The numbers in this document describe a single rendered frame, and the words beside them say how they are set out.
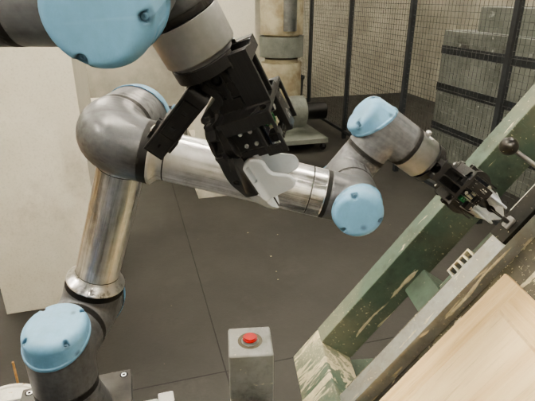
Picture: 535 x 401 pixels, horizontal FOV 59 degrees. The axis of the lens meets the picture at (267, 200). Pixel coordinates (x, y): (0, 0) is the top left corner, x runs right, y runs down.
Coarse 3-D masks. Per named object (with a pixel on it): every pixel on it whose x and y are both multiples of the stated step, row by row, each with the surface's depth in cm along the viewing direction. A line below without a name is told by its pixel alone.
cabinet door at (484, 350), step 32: (512, 288) 94; (480, 320) 96; (512, 320) 90; (448, 352) 98; (480, 352) 92; (512, 352) 87; (416, 384) 101; (448, 384) 95; (480, 384) 89; (512, 384) 83
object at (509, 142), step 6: (504, 138) 97; (510, 138) 97; (504, 144) 97; (510, 144) 96; (516, 144) 96; (504, 150) 97; (510, 150) 96; (516, 150) 97; (522, 156) 97; (528, 162) 97; (534, 162) 96
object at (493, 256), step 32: (480, 256) 102; (512, 256) 99; (448, 288) 105; (480, 288) 102; (416, 320) 108; (448, 320) 104; (384, 352) 112; (416, 352) 107; (352, 384) 115; (384, 384) 110
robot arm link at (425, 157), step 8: (424, 136) 80; (424, 144) 80; (432, 144) 81; (416, 152) 80; (424, 152) 80; (432, 152) 80; (408, 160) 81; (416, 160) 80; (424, 160) 80; (432, 160) 81; (400, 168) 83; (408, 168) 82; (416, 168) 81; (424, 168) 81
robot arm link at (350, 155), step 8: (352, 144) 81; (344, 152) 82; (352, 152) 81; (360, 152) 80; (336, 160) 82; (344, 160) 81; (352, 160) 80; (360, 160) 80; (368, 160) 80; (328, 168) 84; (336, 168) 79; (344, 168) 77; (368, 168) 81; (376, 168) 81
